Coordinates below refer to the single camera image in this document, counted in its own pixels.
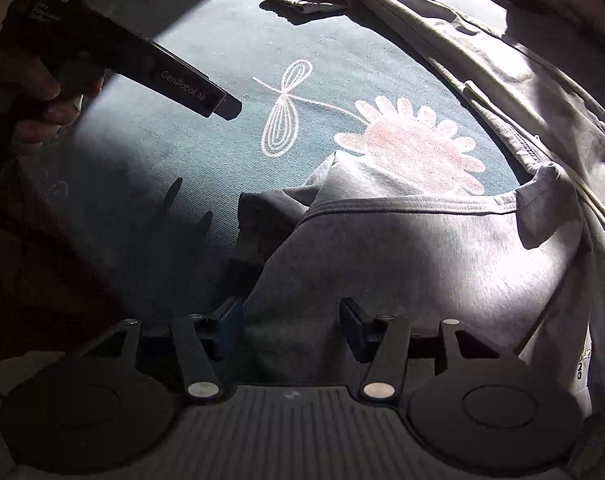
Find dark red cloth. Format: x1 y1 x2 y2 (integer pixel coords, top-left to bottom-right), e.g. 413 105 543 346
0 160 126 368

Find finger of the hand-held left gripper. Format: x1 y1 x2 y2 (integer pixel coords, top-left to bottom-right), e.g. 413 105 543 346
213 91 244 121

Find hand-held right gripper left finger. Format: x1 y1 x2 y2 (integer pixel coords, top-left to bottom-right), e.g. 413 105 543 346
85 297 246 405

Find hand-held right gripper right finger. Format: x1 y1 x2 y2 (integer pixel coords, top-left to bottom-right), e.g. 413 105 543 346
339 297 520 403

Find person's left hand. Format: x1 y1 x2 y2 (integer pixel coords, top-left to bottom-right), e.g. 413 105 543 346
0 49 86 145

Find bed with teal printed sheet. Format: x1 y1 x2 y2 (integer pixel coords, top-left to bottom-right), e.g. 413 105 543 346
12 0 533 321

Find grey sweatpants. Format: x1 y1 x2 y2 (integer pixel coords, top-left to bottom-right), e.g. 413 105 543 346
237 0 605 461

